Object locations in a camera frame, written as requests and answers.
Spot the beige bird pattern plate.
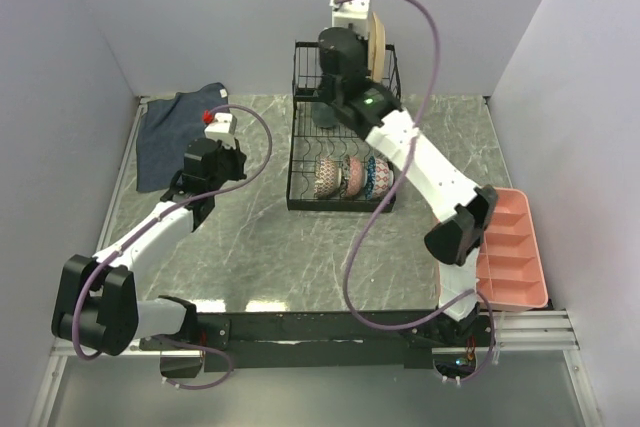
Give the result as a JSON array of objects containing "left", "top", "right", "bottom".
[{"left": 368, "top": 12, "right": 386, "bottom": 83}]

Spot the blue grey ceramic mug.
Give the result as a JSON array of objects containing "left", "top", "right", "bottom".
[{"left": 311, "top": 100, "right": 339, "bottom": 129}]

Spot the blue scale pattern bowl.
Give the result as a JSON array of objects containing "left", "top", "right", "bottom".
[{"left": 314, "top": 157, "right": 342, "bottom": 199}]

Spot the pink floral leaf-pattern bowl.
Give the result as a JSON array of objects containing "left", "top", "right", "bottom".
[{"left": 340, "top": 155, "right": 365, "bottom": 198}]

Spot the blue patterned bowl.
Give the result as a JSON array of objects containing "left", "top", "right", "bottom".
[{"left": 364, "top": 156, "right": 394, "bottom": 200}]

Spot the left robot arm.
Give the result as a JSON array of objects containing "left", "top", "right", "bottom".
[{"left": 51, "top": 138, "right": 246, "bottom": 360}]

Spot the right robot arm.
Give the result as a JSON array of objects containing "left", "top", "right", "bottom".
[{"left": 318, "top": 27, "right": 498, "bottom": 345}]

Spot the dark blue cloth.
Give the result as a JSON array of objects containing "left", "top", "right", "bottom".
[{"left": 136, "top": 82, "right": 228, "bottom": 193}]

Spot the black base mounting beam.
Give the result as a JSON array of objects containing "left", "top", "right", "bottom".
[{"left": 140, "top": 309, "right": 493, "bottom": 379}]

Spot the pink compartment tray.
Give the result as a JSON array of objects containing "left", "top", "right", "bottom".
[{"left": 476, "top": 188, "right": 548, "bottom": 312}]

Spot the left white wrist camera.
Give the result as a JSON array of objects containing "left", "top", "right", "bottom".
[{"left": 203, "top": 111, "right": 237, "bottom": 149}]

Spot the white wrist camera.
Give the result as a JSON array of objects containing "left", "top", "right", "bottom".
[
  {"left": 329, "top": 0, "right": 372, "bottom": 40},
  {"left": 203, "top": 111, "right": 237, "bottom": 149}
]

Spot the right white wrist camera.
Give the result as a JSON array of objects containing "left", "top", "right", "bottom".
[{"left": 329, "top": 0, "right": 372, "bottom": 40}]

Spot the black wire dish rack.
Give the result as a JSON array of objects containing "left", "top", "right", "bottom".
[{"left": 286, "top": 41, "right": 378, "bottom": 213}]

